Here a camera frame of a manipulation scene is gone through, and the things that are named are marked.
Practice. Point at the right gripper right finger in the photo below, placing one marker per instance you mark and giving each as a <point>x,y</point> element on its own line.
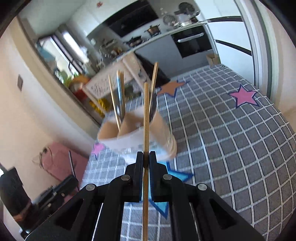
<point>197,212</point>

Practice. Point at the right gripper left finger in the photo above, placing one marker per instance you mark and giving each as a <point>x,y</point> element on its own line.
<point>95,212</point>

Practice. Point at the dark metal spoon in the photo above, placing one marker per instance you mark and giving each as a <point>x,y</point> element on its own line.
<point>153,106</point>

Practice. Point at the blue striped chopstick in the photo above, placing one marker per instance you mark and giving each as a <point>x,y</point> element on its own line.
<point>119,89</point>

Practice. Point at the long wooden chopstick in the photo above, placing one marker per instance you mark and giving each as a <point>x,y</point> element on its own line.
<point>114,104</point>

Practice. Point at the pink stacked plastic stools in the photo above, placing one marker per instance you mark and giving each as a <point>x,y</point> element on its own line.
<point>55,160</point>

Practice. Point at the grey checked tablecloth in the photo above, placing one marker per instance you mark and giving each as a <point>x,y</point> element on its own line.
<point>232,138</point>

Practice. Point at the white plastic utensil holder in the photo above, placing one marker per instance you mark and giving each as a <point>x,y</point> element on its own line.
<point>127,140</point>

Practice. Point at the white perforated storage cart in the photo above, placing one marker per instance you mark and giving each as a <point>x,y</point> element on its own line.
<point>129,64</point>

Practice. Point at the cardboard box on floor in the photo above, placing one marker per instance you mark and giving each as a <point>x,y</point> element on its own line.
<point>213,59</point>

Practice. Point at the black built-in oven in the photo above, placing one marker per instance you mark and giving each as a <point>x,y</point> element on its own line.
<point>192,41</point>

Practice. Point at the black wok on stove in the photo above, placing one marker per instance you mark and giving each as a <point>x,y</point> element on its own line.
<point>134,41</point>

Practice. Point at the white refrigerator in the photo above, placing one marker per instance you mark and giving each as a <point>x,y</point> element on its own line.
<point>229,35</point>

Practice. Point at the cooking pot on stove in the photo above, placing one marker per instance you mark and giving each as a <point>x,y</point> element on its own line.
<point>153,30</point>

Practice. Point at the white upper cabinets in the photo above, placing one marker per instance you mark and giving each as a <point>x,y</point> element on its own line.
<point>93,13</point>

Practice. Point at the black range hood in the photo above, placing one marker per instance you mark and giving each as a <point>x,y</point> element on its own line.
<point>131,17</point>

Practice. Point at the grey wall switch plate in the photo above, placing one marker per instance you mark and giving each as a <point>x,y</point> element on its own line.
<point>20,83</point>

